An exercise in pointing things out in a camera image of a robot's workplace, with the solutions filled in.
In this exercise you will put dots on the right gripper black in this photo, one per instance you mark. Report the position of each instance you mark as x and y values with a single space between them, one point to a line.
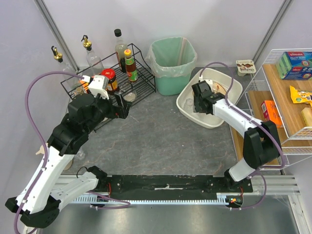
198 91

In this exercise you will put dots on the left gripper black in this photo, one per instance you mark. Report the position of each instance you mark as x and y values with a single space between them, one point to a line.
119 107

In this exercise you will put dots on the glass jar with rice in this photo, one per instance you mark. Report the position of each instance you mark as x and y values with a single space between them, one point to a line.
130 93

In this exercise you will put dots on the floral ceramic plate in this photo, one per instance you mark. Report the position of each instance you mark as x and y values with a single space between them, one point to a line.
218 88

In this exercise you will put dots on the red lid sauce jar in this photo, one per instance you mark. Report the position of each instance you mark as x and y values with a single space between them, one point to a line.
112 85

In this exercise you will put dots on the yellow cap chili sauce bottle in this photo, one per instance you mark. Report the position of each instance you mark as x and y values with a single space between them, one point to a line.
130 65

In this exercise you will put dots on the glass oil bottle gold spout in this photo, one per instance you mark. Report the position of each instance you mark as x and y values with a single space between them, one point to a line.
92 58

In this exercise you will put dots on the dark soy sauce bottle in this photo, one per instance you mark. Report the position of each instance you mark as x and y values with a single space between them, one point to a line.
120 47

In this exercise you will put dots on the clear plastic cup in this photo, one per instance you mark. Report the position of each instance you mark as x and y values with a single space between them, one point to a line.
80 154
189 105

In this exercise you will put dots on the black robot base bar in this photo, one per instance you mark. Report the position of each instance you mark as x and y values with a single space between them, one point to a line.
169 186

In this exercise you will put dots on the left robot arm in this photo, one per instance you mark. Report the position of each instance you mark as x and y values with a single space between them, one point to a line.
38 205

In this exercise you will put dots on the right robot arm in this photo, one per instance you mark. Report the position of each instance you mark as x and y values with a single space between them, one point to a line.
261 142

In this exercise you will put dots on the white plastic basin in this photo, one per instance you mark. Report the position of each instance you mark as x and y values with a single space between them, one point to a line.
208 121

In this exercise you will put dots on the orange snack packet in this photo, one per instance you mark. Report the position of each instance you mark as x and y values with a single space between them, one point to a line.
85 85

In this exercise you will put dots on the chocolate pudding cup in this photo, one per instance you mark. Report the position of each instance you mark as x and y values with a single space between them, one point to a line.
245 67

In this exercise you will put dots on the green trash bin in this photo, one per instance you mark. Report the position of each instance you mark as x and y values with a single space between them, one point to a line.
171 86

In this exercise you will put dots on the clear trash bag liner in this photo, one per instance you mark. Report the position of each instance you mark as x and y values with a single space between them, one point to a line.
171 57

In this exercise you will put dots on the orange pink box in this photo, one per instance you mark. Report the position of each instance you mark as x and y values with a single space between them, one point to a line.
270 112

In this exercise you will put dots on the beige pump soap bottle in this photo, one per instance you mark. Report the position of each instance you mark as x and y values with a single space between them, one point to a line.
41 152

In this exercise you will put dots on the green sponge pack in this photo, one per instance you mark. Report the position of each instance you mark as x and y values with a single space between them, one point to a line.
295 65

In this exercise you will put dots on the yellow snack bag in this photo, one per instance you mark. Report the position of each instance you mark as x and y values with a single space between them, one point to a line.
299 96

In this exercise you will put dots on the yellow sponge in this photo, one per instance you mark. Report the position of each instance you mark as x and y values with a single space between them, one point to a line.
307 116

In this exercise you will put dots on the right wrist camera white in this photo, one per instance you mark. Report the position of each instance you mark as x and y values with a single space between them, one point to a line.
208 81

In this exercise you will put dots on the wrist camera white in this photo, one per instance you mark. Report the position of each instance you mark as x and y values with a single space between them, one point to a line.
97 85
208 81

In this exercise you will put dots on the black wire rack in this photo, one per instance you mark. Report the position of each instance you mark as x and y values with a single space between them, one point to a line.
143 87

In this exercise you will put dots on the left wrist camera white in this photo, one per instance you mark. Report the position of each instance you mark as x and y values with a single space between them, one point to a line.
97 85

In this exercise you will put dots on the white wire shelf unit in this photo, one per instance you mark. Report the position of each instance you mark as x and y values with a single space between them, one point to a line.
295 136

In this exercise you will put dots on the grey cable duct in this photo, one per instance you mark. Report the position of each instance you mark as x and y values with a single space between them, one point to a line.
217 199

